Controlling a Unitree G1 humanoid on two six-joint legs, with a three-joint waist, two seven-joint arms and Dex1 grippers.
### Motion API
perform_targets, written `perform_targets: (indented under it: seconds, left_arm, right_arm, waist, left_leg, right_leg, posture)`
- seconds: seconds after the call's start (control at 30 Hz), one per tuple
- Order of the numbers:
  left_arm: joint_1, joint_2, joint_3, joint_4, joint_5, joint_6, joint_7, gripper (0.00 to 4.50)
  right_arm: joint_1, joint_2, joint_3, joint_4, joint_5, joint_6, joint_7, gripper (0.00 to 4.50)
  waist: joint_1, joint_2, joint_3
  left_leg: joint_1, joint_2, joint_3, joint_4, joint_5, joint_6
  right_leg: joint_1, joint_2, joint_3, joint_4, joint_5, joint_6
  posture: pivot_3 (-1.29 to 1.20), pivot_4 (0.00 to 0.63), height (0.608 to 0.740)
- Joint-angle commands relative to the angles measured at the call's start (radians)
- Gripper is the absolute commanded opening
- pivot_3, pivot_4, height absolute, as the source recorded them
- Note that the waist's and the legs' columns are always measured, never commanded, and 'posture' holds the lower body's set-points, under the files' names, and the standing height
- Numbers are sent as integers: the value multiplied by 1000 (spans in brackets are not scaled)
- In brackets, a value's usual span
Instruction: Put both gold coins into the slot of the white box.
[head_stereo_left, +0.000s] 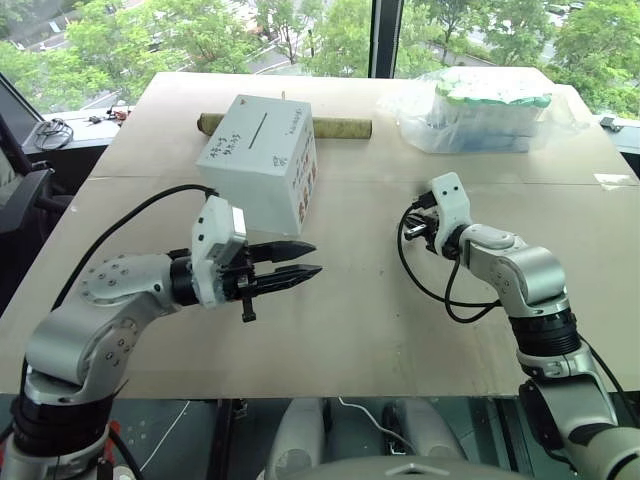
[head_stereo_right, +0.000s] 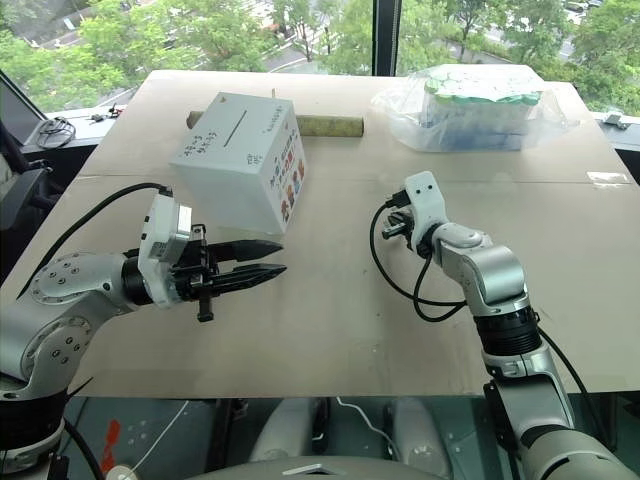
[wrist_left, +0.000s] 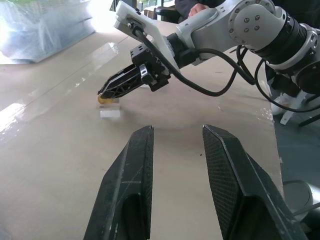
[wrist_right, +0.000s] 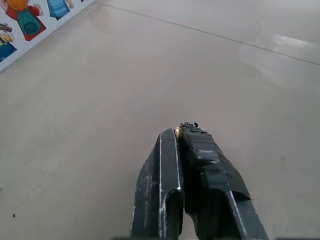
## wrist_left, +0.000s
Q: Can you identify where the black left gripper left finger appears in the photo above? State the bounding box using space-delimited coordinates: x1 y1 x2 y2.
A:
83 125 155 240

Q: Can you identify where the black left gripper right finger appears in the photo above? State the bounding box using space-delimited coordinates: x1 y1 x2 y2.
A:
201 124 310 240

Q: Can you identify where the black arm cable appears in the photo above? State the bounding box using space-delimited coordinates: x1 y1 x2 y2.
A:
236 44 320 112

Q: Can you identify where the black office chair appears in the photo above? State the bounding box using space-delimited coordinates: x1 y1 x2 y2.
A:
154 6 183 25

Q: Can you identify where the gold coin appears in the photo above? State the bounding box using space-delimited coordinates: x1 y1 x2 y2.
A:
97 94 115 105

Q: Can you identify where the clear plastic block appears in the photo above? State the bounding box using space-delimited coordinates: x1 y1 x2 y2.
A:
98 97 122 120

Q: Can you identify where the white stand leg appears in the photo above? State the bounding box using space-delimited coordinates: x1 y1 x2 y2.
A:
279 90 309 126

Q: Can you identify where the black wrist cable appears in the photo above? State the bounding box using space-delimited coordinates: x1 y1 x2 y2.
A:
128 23 257 97

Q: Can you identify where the clear plastic wrapped stack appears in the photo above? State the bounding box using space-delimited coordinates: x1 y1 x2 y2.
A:
0 0 97 64

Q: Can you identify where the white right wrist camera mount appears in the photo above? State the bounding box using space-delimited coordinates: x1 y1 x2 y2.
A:
112 0 181 76

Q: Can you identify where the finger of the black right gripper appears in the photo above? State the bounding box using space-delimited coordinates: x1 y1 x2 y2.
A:
97 66 151 100
106 64 138 83

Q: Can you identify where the silver robot body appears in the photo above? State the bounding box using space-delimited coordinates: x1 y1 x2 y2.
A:
281 179 320 227

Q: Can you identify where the white shoe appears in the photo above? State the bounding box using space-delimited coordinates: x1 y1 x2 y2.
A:
271 93 298 116

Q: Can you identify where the person in dark clothes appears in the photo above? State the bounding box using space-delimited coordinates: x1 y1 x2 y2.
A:
174 0 215 18

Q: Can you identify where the bystander bare hand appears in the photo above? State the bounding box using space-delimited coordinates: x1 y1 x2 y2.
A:
188 3 209 17

